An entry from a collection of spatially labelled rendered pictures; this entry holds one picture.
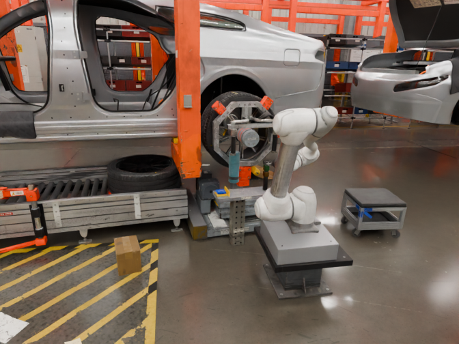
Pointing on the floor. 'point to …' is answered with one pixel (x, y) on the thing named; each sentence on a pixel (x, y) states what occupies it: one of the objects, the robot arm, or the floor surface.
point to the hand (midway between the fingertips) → (266, 162)
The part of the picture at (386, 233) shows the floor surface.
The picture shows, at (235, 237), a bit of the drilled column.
